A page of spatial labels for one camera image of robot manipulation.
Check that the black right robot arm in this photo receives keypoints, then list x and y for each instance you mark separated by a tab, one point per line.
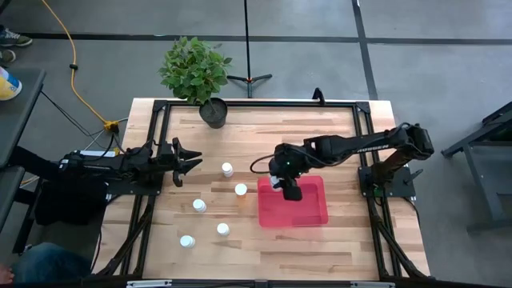
352	146

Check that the pink translucent plastic basket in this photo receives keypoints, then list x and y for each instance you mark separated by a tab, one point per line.
304	212

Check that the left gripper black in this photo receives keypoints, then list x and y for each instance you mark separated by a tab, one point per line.
166	163

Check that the white power supply box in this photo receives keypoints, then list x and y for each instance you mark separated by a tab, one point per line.
96	153

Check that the black clamp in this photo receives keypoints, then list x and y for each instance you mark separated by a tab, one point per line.
318	97

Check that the person's shoe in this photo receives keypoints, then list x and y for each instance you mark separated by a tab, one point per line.
14	39
6	56

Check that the black desk strut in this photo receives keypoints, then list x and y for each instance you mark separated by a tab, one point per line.
32	162

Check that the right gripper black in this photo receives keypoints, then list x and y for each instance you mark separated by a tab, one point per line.
293	190

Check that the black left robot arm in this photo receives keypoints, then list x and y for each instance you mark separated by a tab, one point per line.
120	166

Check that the potted green plant black pot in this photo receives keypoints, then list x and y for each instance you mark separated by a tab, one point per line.
192	72

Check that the silver bracket bar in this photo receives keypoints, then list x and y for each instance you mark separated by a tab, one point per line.
372	285
149	284

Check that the yellow blue white container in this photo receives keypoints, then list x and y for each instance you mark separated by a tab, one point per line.
8	86

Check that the dark metal cart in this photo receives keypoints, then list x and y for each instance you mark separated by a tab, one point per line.
486	188

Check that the black tripod stand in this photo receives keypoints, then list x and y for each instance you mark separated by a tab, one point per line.
249	79

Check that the dark grey desk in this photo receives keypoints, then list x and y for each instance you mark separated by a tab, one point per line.
10	192
20	120

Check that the person's leg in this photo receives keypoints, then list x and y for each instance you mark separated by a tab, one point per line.
52	264

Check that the black bag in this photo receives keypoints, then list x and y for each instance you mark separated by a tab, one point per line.
68	204

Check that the person's hand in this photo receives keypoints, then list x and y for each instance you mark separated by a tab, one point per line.
5	276

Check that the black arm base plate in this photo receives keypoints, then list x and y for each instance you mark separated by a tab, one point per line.
366	178
136	191

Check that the grey table-level camera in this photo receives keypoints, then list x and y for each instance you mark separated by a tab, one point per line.
261	284

